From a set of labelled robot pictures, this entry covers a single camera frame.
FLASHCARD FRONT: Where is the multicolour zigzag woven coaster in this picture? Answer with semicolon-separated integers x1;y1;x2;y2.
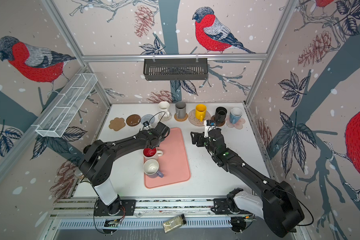
159;113;172;122

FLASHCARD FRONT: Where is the grey round felt coaster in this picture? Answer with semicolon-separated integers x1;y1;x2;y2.
141;114;156;125

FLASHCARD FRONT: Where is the round bunny print coaster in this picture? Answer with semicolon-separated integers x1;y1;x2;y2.
188;109;211;127

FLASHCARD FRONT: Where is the brown round wooden coaster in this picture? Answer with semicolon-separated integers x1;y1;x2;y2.
211;116;226;127

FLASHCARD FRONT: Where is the red interior white mug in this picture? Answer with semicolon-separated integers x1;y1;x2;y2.
143;148;164;161

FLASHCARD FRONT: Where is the white faceted mug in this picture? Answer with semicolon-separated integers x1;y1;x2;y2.
158;101;171;118

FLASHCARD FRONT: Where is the yellow mug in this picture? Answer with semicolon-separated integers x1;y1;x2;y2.
195;104;207;122

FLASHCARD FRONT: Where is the dark brown glossy coaster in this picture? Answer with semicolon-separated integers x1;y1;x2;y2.
126;114;141;127

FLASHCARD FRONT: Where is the grey mug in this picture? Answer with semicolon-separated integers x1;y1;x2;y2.
175;102;187;119

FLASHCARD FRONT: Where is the black mug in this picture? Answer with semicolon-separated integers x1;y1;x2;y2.
215;107;227;125

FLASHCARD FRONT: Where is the white purple handled mug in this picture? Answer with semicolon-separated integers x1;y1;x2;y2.
143;159;164;178

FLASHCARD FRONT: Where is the pink flower shaped coaster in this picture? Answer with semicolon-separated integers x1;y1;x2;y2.
226;118;246;130

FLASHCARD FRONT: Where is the white blue handled mug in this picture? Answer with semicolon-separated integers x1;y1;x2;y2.
230;107;243;125

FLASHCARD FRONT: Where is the tan paw shaped coaster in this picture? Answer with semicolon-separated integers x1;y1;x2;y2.
109;118;126;132

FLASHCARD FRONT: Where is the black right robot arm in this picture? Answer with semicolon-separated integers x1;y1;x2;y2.
191;128;305;238

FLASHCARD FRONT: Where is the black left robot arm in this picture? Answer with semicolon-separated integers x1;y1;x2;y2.
79;123;170;207

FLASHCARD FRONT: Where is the brown rattan woven coaster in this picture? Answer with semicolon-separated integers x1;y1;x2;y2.
174;114;188;122

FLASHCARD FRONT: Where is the pink rectangular tray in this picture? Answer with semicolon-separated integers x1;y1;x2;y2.
144;128;191;189

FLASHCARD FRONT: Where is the black lid spice jar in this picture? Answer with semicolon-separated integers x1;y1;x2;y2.
83;145;92;154

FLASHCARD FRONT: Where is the fallen spice jar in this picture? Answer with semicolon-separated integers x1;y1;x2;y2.
163;214;187;234

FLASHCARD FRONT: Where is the gold lid spice jar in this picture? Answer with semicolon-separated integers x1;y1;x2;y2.
74;168;84;180

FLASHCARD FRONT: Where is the black clamp tool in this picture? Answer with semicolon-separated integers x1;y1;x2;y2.
267;219;297;235

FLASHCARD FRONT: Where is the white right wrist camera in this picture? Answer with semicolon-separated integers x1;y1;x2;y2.
204;120;216;138

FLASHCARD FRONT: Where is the black hanging wire basket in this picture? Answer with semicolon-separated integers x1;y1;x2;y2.
143;58;209;81

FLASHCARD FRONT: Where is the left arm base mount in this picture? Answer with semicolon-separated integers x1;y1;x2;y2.
92;196;137;235

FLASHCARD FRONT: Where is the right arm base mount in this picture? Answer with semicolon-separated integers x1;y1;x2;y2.
211;188;255;233

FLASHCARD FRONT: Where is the white wire mesh shelf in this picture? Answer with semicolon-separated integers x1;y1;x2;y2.
36;73;98;138

